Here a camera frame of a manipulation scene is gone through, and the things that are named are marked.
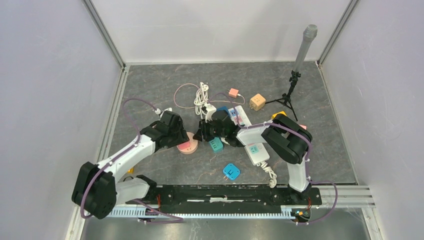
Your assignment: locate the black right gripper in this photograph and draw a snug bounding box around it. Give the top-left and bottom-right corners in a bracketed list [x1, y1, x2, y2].
[193, 117, 227, 143]

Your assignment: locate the pink round charging base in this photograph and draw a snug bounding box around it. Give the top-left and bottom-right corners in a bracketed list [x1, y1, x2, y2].
[176, 132, 199, 155]

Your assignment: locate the teal power strip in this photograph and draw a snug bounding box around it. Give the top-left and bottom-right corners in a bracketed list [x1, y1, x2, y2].
[208, 137, 224, 153]

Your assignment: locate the dark blue cube socket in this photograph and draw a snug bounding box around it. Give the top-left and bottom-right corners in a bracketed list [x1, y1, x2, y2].
[217, 106, 229, 113]

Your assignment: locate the light blue adapter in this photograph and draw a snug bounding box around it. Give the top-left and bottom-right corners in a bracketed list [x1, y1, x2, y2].
[222, 163, 241, 181]

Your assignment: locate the peach USB charger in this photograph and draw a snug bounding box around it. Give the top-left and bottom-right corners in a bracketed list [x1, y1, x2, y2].
[228, 88, 239, 99]

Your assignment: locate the beige dragon cube socket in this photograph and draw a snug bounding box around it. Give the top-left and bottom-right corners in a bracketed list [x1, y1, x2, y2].
[249, 93, 266, 111]

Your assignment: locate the yellow cube socket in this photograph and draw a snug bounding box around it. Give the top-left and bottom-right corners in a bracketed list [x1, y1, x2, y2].
[271, 111, 287, 120]

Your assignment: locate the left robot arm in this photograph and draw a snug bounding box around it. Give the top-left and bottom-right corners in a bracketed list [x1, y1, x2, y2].
[71, 110, 189, 220]

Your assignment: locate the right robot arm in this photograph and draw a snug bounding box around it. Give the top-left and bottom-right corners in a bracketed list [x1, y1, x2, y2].
[193, 110, 313, 204]

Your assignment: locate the white power strip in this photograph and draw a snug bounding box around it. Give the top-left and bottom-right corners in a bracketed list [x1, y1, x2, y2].
[228, 105, 270, 167]

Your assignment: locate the black tripod stand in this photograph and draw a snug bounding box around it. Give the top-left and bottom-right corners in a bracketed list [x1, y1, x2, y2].
[265, 70, 301, 121]

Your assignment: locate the grey microphone tube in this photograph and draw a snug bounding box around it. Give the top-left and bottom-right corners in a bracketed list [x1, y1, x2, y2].
[292, 24, 318, 73]

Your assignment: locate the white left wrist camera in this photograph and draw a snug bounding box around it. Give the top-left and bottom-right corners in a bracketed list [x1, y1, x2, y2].
[154, 107, 173, 116]

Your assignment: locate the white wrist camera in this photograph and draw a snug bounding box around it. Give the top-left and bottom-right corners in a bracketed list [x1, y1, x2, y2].
[154, 107, 173, 116]
[201, 103, 217, 123]

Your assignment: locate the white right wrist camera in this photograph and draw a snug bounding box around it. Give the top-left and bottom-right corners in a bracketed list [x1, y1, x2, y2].
[201, 103, 217, 123]

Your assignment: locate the white coiled power cord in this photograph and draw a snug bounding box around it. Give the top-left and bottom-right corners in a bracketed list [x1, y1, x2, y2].
[193, 81, 211, 117]

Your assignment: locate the pink charging cable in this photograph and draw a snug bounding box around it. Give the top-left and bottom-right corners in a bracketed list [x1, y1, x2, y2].
[173, 82, 247, 110]

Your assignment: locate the white strip cord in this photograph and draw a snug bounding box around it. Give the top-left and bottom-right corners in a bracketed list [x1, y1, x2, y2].
[259, 161, 278, 189]

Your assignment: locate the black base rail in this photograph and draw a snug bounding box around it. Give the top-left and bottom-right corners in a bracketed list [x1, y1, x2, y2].
[141, 184, 323, 214]

